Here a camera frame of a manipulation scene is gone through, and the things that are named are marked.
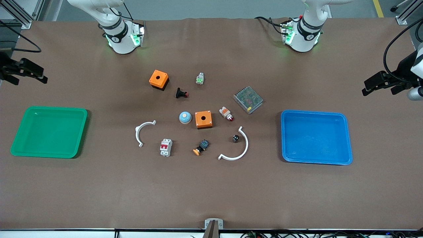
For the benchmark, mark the green plastic tray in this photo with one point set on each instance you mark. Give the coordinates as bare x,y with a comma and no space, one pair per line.
49,132

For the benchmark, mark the grey metal table bracket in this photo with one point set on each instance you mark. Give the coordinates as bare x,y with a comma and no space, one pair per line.
213,224

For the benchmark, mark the black red push button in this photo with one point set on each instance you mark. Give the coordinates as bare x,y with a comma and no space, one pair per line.
181,93

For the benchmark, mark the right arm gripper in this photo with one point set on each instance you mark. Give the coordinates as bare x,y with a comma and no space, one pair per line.
4,67

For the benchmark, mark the black cylindrical capacitor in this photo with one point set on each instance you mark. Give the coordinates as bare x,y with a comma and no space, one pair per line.
235,138

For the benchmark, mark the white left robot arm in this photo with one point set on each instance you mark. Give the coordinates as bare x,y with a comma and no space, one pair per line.
302,36

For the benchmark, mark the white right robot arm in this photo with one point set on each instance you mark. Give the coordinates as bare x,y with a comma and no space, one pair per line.
119,36

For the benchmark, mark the white green push button switch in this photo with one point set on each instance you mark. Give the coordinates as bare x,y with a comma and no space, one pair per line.
199,79

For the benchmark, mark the orange button box upper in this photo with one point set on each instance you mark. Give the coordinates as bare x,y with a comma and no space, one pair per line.
158,79

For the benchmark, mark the blue plastic tray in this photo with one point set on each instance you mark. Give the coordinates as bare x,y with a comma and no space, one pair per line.
316,138

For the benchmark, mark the small white arc clamp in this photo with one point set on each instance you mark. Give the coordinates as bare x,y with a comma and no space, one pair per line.
137,134

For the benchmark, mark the metal mesh power supply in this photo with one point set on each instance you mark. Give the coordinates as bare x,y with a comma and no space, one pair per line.
248,99

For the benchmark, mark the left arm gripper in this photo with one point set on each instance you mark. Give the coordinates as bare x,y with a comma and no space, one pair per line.
403,67

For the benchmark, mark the white red circuit breaker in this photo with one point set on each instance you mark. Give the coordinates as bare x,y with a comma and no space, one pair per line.
166,147

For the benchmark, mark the blue dome buzzer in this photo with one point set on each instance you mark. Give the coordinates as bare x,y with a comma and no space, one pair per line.
185,117

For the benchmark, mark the white orange red indicator light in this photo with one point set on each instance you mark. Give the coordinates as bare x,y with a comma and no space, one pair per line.
225,113

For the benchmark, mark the large white arc clamp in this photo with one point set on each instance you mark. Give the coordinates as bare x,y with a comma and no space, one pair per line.
246,145

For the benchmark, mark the aluminium frame profile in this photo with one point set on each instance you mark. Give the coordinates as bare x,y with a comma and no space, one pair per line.
408,11
19,13

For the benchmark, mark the orange button box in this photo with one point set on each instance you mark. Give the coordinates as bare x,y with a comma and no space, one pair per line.
203,119
158,79

